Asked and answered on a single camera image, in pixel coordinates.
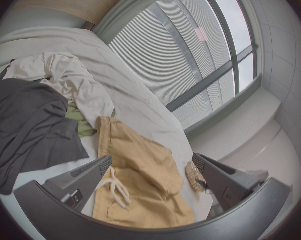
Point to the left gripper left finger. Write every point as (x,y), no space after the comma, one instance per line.
(83,181)

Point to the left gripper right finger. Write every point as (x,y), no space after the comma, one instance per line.
(223,184)

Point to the tan shorts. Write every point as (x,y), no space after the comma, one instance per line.
(140,164)

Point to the round woven basket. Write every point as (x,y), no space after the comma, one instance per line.
(191,172)

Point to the green garment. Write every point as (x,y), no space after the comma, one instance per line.
(84,129)

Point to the black garment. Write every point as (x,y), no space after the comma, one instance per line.
(28,124)

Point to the white garment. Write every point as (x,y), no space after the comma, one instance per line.
(85,91)

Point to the bed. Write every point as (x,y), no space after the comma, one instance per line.
(140,84)

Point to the window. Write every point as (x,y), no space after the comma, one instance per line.
(165,46)

